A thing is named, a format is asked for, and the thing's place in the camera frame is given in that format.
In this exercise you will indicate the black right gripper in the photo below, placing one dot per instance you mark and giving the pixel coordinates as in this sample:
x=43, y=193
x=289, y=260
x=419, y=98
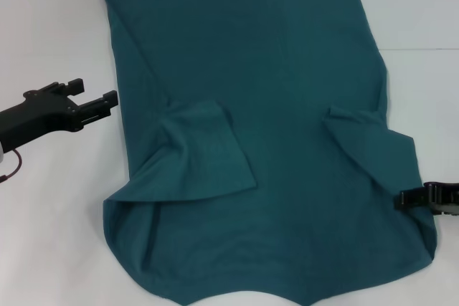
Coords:
x=444, y=198

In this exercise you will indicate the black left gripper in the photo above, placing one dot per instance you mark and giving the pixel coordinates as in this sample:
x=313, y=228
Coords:
x=39, y=116

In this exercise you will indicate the teal blue shirt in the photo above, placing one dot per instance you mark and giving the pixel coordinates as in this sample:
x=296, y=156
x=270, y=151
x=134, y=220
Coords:
x=269, y=69

